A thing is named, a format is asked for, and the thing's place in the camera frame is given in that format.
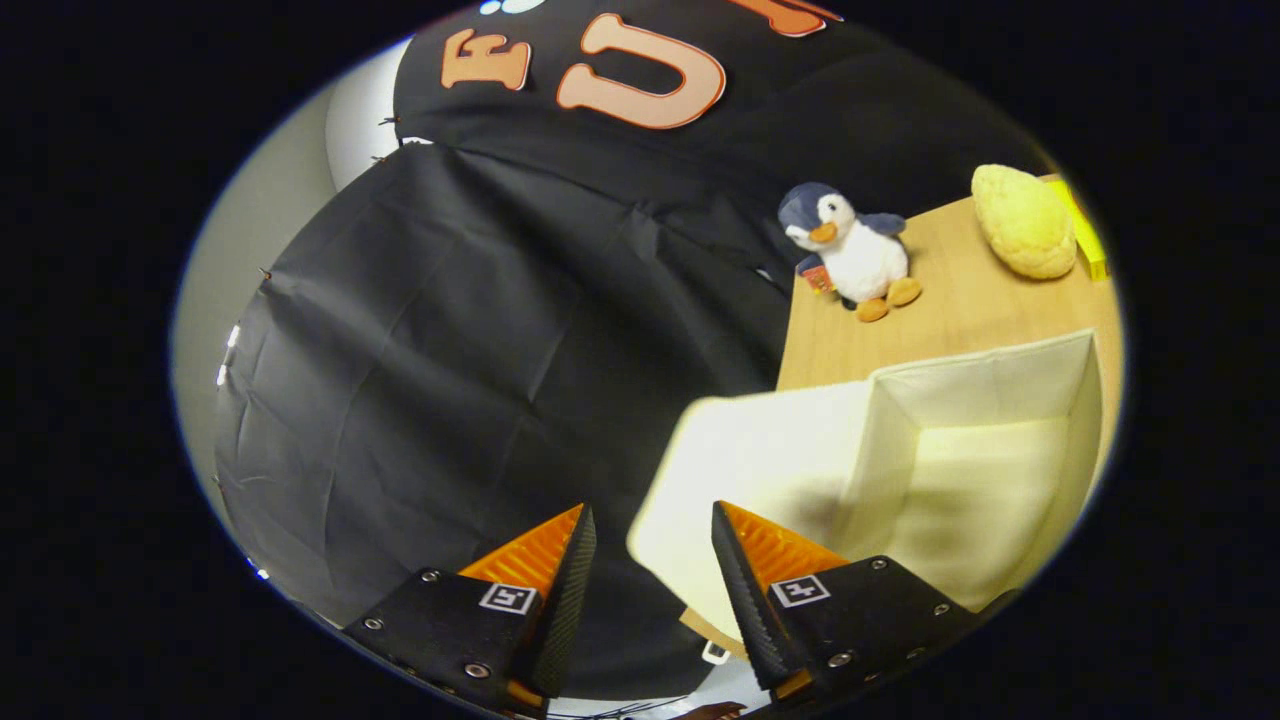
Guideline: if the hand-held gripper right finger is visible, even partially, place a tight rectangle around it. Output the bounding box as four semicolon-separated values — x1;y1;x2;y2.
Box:
711;500;993;709

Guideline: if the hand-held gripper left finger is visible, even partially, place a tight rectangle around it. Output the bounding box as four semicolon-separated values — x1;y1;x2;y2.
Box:
342;503;598;720

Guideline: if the beige fabric storage box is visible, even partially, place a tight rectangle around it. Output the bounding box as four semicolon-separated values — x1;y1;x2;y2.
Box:
627;328;1104;661

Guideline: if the penguin plush toy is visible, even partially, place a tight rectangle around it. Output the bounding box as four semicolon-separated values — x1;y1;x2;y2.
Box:
778;182;923;323

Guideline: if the yellow round plush cushion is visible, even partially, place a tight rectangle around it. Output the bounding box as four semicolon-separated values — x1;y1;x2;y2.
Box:
971;164;1078;281

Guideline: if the yellow book with red circle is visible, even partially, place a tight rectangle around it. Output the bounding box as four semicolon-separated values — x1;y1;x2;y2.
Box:
1048;177;1109;282

